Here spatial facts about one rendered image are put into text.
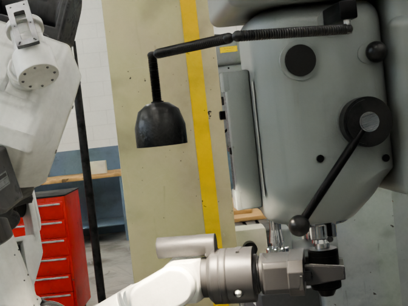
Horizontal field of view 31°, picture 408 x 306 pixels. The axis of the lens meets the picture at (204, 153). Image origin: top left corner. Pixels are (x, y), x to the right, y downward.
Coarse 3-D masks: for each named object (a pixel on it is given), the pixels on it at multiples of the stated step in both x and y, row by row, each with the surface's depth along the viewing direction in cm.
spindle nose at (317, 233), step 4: (312, 228) 111; (316, 228) 111; (320, 228) 110; (324, 228) 110; (332, 228) 111; (308, 232) 112; (312, 232) 111; (316, 232) 111; (320, 232) 110; (324, 232) 110; (332, 232) 111; (336, 232) 112; (308, 236) 112; (312, 236) 111; (316, 236) 111; (320, 236) 110; (324, 236) 110; (332, 236) 111
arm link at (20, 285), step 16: (0, 256) 113; (16, 256) 116; (0, 272) 113; (16, 272) 115; (0, 288) 114; (16, 288) 115; (32, 288) 119; (0, 304) 114; (16, 304) 115; (32, 304) 118
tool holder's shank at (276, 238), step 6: (270, 222) 148; (270, 228) 148; (276, 228) 148; (270, 234) 148; (276, 234) 148; (282, 234) 148; (270, 240) 148; (276, 240) 147; (282, 240) 148; (276, 246) 148
